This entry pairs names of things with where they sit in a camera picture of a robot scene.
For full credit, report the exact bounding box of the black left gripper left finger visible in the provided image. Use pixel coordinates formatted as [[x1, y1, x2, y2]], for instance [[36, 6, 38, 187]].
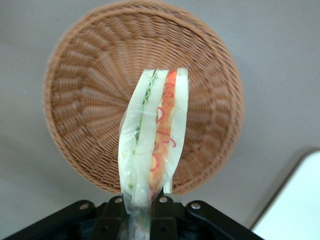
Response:
[[0, 196, 126, 240]]

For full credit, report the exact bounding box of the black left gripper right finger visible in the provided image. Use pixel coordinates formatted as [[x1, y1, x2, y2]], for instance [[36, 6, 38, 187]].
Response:
[[149, 194, 266, 240]]

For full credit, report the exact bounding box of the triangular sandwich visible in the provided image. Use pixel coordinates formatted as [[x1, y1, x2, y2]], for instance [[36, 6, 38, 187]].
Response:
[[117, 67, 190, 240]]

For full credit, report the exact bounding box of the cream rectangular plastic tray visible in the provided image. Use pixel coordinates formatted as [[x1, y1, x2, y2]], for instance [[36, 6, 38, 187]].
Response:
[[249, 149, 320, 240]]

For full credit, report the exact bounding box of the round brown wicker basket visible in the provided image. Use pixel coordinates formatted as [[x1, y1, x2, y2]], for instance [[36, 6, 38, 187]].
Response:
[[43, 0, 245, 196]]

